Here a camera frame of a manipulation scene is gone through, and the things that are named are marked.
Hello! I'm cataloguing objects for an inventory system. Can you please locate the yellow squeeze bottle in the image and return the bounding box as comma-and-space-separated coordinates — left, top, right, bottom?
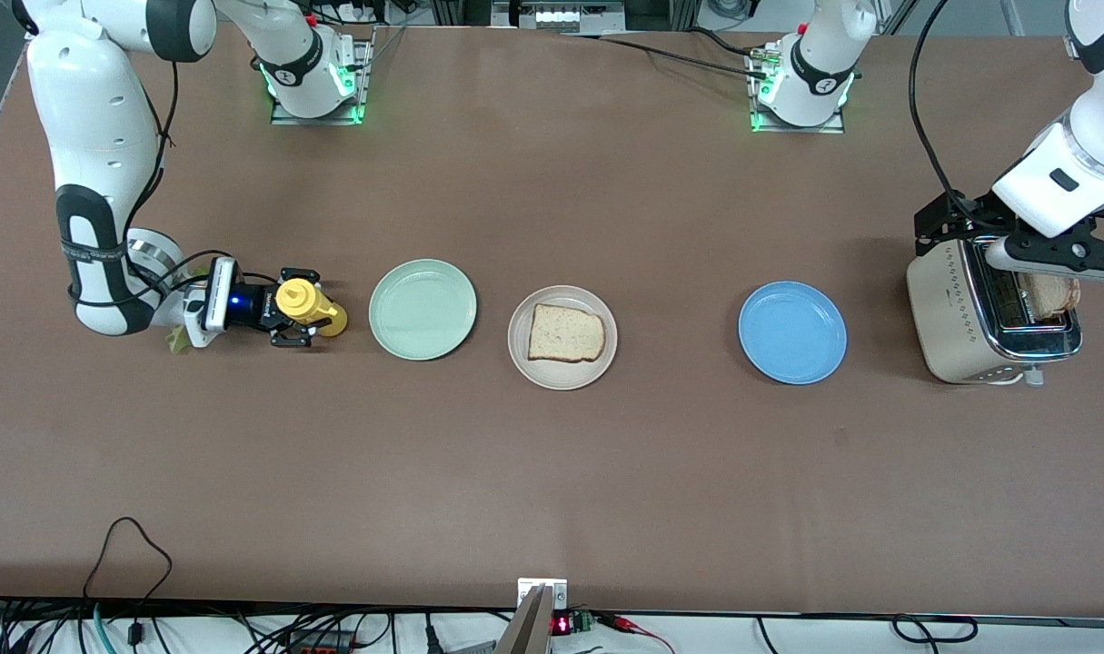
275, 278, 348, 339

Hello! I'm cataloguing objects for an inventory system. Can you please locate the brown-crusted bread slice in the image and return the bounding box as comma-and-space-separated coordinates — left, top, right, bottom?
526, 302, 607, 364
1019, 272, 1081, 321

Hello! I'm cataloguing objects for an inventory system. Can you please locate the mint green plate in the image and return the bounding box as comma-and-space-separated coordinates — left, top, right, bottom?
368, 259, 478, 362

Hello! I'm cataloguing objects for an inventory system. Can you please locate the blue plate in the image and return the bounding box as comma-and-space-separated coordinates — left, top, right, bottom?
738, 281, 849, 386

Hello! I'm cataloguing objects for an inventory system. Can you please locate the beige plate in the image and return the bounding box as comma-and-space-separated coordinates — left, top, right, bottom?
507, 285, 619, 391

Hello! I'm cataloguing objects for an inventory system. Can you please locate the beige chrome toaster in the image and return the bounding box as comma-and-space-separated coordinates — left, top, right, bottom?
906, 234, 1084, 387

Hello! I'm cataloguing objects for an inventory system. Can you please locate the silver lit control box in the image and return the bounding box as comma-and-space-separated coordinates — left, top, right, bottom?
492, 0, 625, 35

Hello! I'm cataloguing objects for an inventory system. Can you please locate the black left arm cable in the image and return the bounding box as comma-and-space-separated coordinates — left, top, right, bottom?
909, 0, 966, 203

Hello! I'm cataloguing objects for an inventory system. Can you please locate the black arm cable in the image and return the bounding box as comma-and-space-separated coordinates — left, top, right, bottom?
909, 0, 966, 203
65, 54, 284, 305

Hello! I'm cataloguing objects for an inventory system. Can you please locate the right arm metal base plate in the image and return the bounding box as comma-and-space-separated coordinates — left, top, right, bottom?
270, 27, 375, 126

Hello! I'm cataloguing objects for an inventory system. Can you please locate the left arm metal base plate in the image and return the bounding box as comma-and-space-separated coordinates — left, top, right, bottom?
750, 50, 846, 134

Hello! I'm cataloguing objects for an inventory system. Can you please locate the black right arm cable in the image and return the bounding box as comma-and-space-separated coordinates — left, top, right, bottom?
65, 54, 284, 305

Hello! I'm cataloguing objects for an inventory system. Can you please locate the long black table cable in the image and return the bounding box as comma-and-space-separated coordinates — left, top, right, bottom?
561, 31, 771, 83

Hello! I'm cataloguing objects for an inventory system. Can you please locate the thin black looped cable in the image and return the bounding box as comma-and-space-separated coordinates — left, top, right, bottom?
81, 516, 174, 648

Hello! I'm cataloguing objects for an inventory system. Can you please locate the aluminium camera mount post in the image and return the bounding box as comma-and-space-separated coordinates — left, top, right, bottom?
495, 578, 569, 654

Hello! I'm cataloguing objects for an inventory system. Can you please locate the coiled black cable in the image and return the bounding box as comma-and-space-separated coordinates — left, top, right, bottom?
891, 615, 980, 645

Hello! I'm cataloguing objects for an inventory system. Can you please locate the red clip wire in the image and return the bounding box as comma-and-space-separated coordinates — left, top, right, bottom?
597, 613, 678, 654

